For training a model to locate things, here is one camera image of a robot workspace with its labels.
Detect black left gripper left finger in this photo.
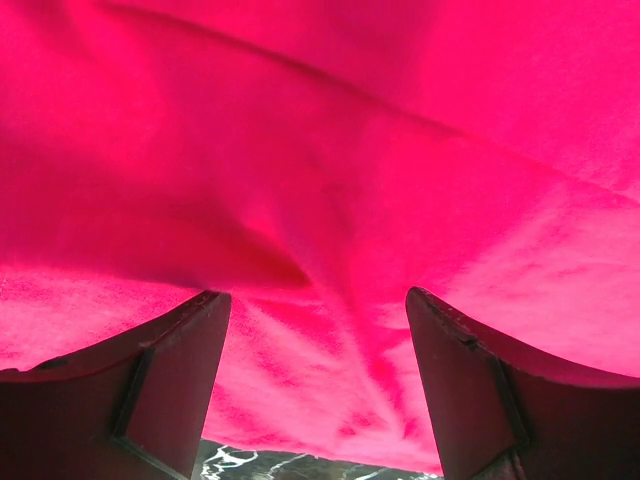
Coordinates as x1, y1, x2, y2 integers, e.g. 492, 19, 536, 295
1, 291, 231, 479

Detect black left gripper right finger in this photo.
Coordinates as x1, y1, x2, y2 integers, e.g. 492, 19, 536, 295
406, 287, 639, 479

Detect red t shirt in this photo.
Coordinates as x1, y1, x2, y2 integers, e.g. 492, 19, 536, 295
1, 1, 639, 472

